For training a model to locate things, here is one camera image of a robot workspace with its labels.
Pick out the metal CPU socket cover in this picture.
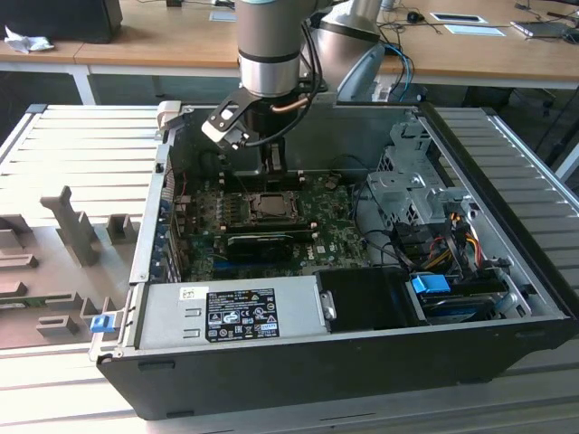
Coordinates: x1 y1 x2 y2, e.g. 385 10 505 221
245 191 303 223

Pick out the black RAM slot bank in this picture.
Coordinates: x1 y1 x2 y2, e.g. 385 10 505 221
222 168 310 192
223 220 318 241

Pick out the CPU socket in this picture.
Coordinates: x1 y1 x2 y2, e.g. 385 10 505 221
241 189 305 226

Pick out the blue expansion slot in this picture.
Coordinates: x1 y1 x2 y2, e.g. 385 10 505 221
211 259 238 278

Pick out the green motherboard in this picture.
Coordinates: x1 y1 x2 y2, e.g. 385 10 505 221
173 173 373 282

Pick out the long wooden desk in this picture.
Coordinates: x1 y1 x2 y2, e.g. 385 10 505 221
0 0 579 106

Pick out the silver metal disk cage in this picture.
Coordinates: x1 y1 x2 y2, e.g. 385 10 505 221
365 120 481 237

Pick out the black power supply label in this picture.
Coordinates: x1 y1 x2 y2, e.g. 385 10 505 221
205 287 281 343

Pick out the grey power supply unit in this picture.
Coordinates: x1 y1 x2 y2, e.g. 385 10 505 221
138 275 337 350

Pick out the blue disk carrier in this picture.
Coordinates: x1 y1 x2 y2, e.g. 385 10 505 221
410 272 451 298

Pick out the grey parts rack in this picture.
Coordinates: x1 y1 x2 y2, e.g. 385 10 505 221
0 184 142 350

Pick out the black open PC case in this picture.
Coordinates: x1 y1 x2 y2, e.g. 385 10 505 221
96 100 579 422

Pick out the black box on desk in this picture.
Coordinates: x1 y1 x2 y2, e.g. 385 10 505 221
0 0 124 45

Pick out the black hard disk drive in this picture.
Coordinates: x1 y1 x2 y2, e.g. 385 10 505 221
419 292 495 325

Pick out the blue plastic case latch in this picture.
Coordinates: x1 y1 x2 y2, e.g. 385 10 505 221
90 314 115 335

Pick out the crumpled white paper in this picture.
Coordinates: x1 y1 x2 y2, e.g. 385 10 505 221
3 24 56 54

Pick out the green RAM stick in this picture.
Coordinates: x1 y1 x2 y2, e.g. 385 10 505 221
0 296 76 311

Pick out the grey laptop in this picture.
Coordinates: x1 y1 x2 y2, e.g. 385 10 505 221
509 19 572 41

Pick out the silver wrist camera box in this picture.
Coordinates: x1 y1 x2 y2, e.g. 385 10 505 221
200 89 255 151

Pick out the beige case handle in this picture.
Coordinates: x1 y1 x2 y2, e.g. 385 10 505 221
156 100 184 133

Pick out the black wire loop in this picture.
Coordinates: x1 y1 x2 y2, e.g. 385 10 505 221
355 229 410 273

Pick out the blue cable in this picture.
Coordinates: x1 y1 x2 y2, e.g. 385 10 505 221
383 42 415 92

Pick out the red yellow wire bundle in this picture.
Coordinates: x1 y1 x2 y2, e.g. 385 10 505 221
424 224 482 269

